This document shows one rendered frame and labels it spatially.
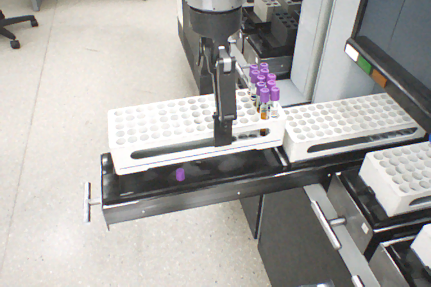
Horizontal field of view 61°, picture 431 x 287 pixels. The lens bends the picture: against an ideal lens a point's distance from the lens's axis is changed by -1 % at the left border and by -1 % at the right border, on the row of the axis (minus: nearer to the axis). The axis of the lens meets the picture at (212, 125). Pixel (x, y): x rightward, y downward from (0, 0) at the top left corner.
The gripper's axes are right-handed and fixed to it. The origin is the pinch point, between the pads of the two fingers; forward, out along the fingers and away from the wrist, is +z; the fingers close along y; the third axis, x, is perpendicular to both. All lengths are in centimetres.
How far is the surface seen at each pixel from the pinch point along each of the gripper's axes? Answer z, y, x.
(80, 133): 92, -111, -46
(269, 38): 10, -42, 27
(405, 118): 5.5, 3.5, 37.9
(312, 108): 5.7, -3.9, 21.4
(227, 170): 11.2, 3.3, 1.7
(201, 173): 11.2, 2.9, -3.3
